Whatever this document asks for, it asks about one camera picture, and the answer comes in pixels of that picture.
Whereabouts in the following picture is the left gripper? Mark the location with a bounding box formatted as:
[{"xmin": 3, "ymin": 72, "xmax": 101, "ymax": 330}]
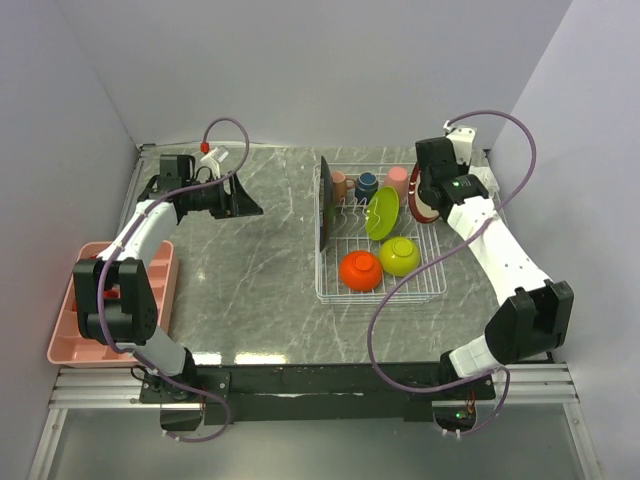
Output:
[{"xmin": 183, "ymin": 171, "xmax": 263, "ymax": 219}]

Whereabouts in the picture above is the brown rimmed round plate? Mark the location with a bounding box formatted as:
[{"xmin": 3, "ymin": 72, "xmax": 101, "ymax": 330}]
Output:
[{"xmin": 407, "ymin": 164, "xmax": 439, "ymax": 224}]

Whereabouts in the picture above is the pink plastic cup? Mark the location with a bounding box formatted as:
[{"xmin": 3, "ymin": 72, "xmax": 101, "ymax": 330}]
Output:
[{"xmin": 384, "ymin": 166, "xmax": 409, "ymax": 196}]

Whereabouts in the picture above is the green plate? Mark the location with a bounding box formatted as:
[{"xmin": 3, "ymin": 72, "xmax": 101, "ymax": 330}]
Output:
[{"xmin": 365, "ymin": 186, "xmax": 400, "ymax": 241}]

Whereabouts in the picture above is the dark blue ceramic mug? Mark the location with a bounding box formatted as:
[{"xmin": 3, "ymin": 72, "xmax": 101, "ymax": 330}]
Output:
[{"xmin": 354, "ymin": 172, "xmax": 379, "ymax": 204}]

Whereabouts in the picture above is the green bowl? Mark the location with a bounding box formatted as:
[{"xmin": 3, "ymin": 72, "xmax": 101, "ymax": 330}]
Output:
[{"xmin": 378, "ymin": 236, "xmax": 421, "ymax": 277}]

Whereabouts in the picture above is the black floral square plate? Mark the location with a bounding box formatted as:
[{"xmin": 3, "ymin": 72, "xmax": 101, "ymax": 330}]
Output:
[{"xmin": 319, "ymin": 156, "xmax": 335, "ymax": 252}]

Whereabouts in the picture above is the pink ceramic mug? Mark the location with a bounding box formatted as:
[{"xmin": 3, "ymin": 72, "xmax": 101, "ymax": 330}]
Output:
[{"xmin": 331, "ymin": 171, "xmax": 356, "ymax": 205}]

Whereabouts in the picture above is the orange bowl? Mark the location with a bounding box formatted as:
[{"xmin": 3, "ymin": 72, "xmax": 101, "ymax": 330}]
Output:
[{"xmin": 339, "ymin": 250, "xmax": 383, "ymax": 292}]

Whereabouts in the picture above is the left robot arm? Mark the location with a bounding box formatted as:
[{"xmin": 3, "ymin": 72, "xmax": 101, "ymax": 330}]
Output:
[{"xmin": 73, "ymin": 147, "xmax": 263, "ymax": 402}]

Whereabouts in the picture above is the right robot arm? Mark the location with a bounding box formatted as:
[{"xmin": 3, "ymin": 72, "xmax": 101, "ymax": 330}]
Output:
[{"xmin": 412, "ymin": 135, "xmax": 574, "ymax": 398}]

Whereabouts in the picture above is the white cloth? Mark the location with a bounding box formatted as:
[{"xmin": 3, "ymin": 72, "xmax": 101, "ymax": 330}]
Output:
[{"xmin": 469, "ymin": 166, "xmax": 500, "ymax": 205}]

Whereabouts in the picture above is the black base bar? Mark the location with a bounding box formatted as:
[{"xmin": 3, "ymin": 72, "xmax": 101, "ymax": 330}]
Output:
[{"xmin": 138, "ymin": 361, "xmax": 496, "ymax": 426}]

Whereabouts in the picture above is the pink compartment tray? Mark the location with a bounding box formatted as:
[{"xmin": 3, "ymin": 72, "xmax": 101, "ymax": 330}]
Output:
[{"xmin": 47, "ymin": 240, "xmax": 179, "ymax": 368}]

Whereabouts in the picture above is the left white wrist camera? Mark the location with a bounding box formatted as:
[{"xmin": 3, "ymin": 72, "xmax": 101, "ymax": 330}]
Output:
[{"xmin": 199, "ymin": 146, "xmax": 229, "ymax": 179}]

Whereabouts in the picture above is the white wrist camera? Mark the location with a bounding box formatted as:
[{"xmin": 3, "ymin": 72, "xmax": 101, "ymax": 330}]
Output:
[
  {"xmin": 199, "ymin": 146, "xmax": 229, "ymax": 179},
  {"xmin": 443, "ymin": 121, "xmax": 477, "ymax": 167}
]

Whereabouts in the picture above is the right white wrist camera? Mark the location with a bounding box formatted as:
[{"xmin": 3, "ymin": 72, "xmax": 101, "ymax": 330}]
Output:
[{"xmin": 443, "ymin": 121, "xmax": 477, "ymax": 167}]

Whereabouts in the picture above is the white wire dish rack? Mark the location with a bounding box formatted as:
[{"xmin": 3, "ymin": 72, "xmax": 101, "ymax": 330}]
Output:
[{"xmin": 313, "ymin": 163, "xmax": 447, "ymax": 305}]

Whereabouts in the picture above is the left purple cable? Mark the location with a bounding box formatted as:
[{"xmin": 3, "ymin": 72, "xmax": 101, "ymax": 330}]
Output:
[{"xmin": 97, "ymin": 117, "xmax": 250, "ymax": 445}]

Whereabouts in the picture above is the purple cable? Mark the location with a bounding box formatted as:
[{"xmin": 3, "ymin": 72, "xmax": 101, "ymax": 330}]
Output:
[
  {"xmin": 367, "ymin": 109, "xmax": 538, "ymax": 437},
  {"xmin": 97, "ymin": 117, "xmax": 250, "ymax": 445}
]

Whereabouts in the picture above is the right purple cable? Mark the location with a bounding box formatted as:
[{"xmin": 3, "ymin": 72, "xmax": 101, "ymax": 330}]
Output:
[{"xmin": 367, "ymin": 109, "xmax": 538, "ymax": 437}]

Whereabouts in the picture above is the aluminium frame rail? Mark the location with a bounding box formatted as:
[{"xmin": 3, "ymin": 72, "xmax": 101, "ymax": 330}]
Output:
[{"xmin": 28, "ymin": 363, "xmax": 578, "ymax": 479}]

